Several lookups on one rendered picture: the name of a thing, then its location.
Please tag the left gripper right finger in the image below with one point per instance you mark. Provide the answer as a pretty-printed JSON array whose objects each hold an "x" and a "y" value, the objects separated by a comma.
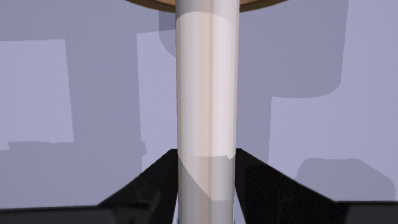
[{"x": 266, "y": 196}]

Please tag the tan paper roll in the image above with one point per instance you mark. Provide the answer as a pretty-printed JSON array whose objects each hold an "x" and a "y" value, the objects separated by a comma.
[{"x": 169, "y": 5}]

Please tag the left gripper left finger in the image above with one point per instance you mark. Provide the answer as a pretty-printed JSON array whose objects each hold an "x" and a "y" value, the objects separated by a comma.
[{"x": 153, "y": 195}]

